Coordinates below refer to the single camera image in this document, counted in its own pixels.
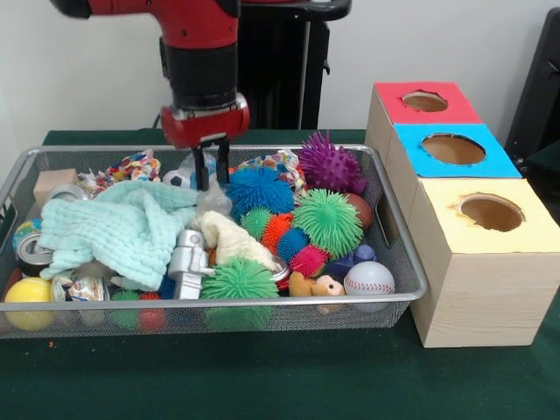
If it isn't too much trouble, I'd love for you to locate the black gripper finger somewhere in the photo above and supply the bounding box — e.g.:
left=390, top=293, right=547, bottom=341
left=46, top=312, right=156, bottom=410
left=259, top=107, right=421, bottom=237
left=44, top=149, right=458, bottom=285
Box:
left=191, top=146, right=210, bottom=192
left=216, top=137, right=232, bottom=185

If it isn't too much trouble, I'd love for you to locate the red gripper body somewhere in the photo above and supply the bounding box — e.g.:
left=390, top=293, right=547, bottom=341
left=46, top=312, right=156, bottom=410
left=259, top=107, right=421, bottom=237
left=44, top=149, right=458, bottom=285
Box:
left=159, top=93, right=251, bottom=151

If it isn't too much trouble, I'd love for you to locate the blue spiky ball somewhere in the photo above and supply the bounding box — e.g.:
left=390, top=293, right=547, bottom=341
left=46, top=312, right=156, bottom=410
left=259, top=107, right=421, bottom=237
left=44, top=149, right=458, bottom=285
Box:
left=225, top=165, right=297, bottom=220

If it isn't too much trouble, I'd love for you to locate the silver mesh bin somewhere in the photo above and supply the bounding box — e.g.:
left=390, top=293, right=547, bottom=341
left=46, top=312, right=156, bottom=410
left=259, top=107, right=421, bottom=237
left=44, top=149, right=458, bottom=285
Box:
left=0, top=143, right=429, bottom=340

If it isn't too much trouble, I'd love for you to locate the wooden box with three holes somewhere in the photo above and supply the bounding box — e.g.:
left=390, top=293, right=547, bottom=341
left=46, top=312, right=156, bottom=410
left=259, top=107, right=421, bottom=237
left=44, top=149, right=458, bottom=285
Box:
left=365, top=80, right=560, bottom=350

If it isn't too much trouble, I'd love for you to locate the small soccer ball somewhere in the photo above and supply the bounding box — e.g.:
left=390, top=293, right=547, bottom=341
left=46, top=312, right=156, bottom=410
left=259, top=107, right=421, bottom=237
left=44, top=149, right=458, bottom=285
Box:
left=162, top=169, right=193, bottom=187

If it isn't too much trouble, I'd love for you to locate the cream cloth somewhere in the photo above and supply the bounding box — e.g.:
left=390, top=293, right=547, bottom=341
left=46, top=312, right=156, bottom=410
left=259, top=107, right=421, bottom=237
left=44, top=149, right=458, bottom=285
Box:
left=190, top=210, right=285, bottom=270

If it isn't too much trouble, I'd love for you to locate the silver toy robot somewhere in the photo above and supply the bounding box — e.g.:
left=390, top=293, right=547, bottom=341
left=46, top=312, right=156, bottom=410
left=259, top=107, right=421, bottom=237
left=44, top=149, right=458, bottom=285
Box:
left=167, top=229, right=215, bottom=301

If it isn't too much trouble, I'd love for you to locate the mint green cloth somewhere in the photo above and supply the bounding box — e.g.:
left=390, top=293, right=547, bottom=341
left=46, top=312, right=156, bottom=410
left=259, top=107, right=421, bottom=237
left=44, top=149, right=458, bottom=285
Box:
left=38, top=179, right=200, bottom=292

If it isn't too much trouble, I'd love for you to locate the purple spiky ball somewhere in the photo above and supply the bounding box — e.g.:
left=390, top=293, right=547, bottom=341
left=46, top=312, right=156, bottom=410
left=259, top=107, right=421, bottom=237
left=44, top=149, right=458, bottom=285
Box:
left=297, top=129, right=368, bottom=196

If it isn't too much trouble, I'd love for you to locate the large green spiky ball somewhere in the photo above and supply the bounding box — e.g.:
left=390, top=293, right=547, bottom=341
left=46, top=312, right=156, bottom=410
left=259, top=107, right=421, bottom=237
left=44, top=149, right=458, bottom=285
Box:
left=291, top=188, right=365, bottom=257

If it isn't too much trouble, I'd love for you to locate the white baseball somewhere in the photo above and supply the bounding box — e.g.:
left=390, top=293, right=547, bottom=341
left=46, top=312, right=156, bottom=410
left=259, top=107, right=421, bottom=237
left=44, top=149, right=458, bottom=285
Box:
left=343, top=261, right=396, bottom=312

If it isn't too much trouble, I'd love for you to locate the yellow ball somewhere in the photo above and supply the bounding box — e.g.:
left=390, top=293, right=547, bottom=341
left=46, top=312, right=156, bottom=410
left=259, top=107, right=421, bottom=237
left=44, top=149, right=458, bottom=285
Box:
left=3, top=276, right=54, bottom=332

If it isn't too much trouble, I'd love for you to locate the dark green tablecloth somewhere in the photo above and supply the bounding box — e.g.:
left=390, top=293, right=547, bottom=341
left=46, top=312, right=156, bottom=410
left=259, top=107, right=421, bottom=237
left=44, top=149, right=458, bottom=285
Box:
left=0, top=129, right=560, bottom=420

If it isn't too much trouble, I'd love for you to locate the black chair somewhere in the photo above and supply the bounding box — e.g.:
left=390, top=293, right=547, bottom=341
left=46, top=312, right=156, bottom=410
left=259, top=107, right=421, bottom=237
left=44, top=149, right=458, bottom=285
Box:
left=502, top=6, right=560, bottom=185

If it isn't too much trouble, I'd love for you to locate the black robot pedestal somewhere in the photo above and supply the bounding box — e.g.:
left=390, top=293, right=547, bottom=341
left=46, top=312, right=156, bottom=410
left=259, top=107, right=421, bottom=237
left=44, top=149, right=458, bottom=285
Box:
left=238, top=0, right=354, bottom=130

